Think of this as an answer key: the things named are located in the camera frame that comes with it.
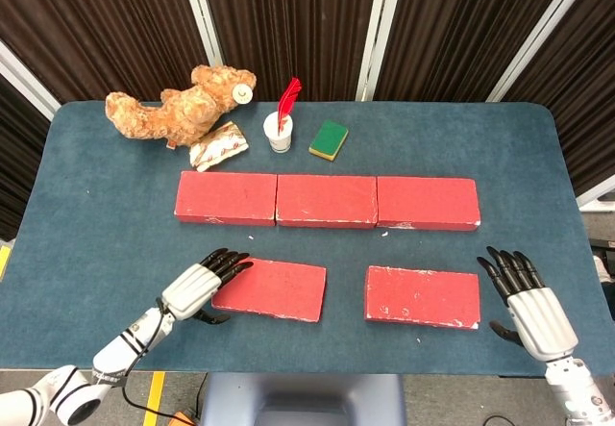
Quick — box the black and white equipment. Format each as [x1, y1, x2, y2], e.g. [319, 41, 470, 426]
[588, 237, 615, 284]

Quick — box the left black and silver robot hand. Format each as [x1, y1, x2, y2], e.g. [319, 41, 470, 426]
[160, 247, 255, 325]

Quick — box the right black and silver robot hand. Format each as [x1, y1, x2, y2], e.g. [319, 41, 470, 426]
[476, 246, 579, 363]

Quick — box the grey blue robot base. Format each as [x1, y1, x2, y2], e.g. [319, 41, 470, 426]
[199, 372, 408, 426]

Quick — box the green yellow sponge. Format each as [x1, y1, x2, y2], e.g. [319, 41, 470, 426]
[308, 119, 350, 163]

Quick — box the white paper cup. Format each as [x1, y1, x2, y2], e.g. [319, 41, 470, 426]
[262, 111, 295, 154]

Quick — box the blue felt table cover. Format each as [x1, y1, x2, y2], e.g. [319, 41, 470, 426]
[0, 101, 607, 379]

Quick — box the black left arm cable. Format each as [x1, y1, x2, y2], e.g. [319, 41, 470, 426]
[119, 298, 198, 426]

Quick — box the brown teddy bear plush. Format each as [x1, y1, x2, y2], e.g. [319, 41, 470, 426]
[105, 63, 258, 151]

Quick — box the brown pleated partition panel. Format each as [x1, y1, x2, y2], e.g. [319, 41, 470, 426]
[0, 74, 53, 242]
[377, 0, 578, 103]
[502, 0, 615, 199]
[199, 0, 381, 102]
[0, 0, 209, 105]

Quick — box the white partition post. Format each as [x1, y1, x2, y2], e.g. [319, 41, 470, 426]
[0, 40, 62, 120]
[575, 186, 615, 213]
[178, 0, 225, 66]
[485, 0, 604, 104]
[356, 0, 407, 102]

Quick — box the red brick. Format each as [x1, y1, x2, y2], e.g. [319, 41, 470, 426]
[364, 264, 482, 331]
[376, 176, 482, 234]
[173, 171, 279, 228]
[275, 174, 380, 229]
[210, 257, 328, 323]

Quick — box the white red patterned pouch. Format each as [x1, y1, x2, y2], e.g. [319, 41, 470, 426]
[188, 120, 251, 173]

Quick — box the red feather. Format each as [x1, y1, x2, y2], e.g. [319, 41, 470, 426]
[276, 77, 303, 135]

